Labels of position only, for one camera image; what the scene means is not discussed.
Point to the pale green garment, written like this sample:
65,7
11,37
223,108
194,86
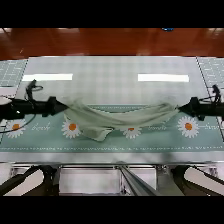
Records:
110,120

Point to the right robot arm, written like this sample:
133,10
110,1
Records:
213,108

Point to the silver frame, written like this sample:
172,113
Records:
133,178

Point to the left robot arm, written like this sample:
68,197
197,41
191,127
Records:
23,106

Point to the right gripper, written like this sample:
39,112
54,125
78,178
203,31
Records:
191,106

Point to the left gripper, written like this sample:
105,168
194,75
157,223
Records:
55,106

